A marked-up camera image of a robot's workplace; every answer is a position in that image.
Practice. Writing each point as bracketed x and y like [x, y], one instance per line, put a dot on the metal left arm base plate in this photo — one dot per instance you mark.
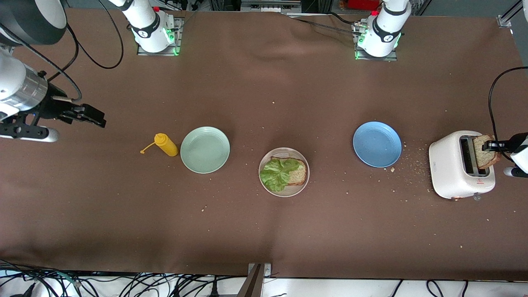
[371, 59]

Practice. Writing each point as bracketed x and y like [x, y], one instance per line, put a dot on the white toaster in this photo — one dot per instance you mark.
[445, 169]

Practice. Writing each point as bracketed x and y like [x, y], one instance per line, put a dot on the yellow squeeze bottle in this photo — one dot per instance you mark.
[167, 145]

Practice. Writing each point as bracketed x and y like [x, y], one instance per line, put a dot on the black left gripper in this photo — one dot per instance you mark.
[517, 142]

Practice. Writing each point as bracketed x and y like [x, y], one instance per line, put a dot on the brown bread slice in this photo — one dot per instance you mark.
[300, 175]
[480, 159]

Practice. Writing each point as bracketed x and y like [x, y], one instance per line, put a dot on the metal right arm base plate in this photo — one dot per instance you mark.
[178, 35]

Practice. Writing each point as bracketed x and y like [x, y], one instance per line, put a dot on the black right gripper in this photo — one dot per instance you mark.
[55, 108]

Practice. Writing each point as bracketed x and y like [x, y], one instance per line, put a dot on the mint green plate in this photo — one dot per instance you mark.
[205, 149]

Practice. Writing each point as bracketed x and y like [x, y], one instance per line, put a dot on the grey power strip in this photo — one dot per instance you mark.
[268, 6]

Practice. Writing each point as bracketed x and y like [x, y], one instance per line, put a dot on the aluminium frame profile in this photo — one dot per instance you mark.
[505, 20]

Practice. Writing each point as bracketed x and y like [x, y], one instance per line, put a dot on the dark grey metal bar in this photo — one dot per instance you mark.
[251, 284]

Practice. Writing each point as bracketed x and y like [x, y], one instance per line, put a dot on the brown tablecloth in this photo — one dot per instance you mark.
[247, 103]

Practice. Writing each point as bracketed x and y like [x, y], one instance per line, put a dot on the blue plate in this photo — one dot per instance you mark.
[377, 144]

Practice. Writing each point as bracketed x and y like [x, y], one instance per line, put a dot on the silver metal bracket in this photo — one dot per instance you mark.
[267, 270]

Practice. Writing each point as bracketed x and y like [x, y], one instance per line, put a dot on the red box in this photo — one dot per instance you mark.
[363, 4]

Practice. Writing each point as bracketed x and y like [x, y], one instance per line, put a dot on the beige plate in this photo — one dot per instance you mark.
[303, 189]

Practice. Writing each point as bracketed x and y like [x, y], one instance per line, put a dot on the green lettuce leaf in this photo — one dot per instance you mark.
[278, 173]

